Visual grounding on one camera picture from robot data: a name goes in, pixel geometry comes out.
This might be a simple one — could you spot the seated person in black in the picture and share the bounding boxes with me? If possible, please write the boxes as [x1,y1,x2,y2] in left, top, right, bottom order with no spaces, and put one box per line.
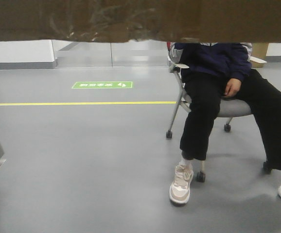
[168,42,281,204]

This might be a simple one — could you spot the brown cardboard carton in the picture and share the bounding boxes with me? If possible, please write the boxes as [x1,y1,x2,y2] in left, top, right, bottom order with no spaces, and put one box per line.
[0,0,281,43]

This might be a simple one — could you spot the grey wheeled office chair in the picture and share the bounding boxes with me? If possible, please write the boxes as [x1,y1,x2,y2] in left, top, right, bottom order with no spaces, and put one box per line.
[166,42,272,182]

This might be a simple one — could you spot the green floor sign sticker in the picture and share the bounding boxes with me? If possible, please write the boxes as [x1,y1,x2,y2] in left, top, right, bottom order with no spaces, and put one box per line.
[72,81,133,89]

